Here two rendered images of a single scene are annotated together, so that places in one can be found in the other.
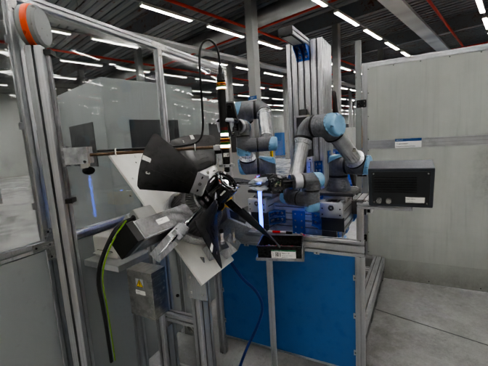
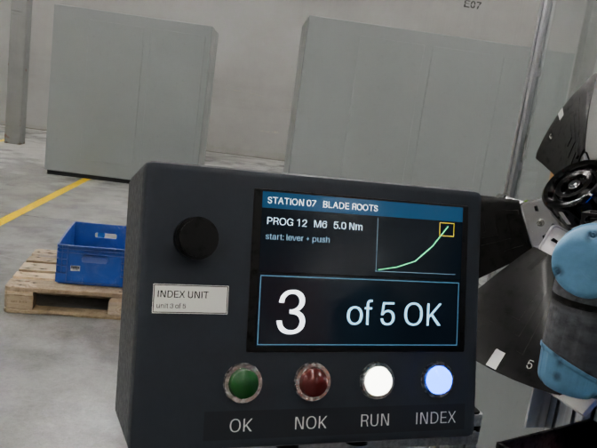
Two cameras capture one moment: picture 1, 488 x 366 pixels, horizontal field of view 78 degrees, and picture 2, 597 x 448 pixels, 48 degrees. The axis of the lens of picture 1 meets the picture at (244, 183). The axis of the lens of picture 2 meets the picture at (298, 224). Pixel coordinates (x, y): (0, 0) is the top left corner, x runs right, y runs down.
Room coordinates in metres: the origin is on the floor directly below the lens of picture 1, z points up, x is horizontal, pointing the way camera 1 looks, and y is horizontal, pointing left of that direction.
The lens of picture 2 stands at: (1.69, -1.09, 1.31)
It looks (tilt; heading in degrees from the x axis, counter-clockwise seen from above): 11 degrees down; 133
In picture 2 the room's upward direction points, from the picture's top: 8 degrees clockwise
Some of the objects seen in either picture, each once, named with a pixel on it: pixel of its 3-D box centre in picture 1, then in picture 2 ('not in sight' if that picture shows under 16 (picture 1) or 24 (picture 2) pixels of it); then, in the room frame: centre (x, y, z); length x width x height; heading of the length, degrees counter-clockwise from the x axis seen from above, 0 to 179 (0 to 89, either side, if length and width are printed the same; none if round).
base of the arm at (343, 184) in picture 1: (338, 182); not in sight; (1.89, -0.60, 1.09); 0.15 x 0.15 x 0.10
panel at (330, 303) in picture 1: (282, 301); not in sight; (1.63, -0.18, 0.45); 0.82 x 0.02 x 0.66; 63
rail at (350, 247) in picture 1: (279, 240); not in sight; (1.63, -0.18, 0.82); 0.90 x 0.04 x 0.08; 63
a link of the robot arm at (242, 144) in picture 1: (246, 145); not in sight; (1.62, -0.03, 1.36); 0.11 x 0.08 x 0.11; 86
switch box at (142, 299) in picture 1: (147, 290); not in sight; (1.31, 0.47, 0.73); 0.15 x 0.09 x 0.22; 63
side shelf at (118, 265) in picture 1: (130, 252); not in sight; (1.51, 0.61, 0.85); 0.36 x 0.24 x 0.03; 153
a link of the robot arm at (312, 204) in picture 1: (308, 200); (592, 345); (1.46, -0.32, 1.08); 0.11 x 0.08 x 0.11; 44
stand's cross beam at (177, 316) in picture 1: (183, 318); not in sight; (1.34, 0.33, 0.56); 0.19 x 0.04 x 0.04; 63
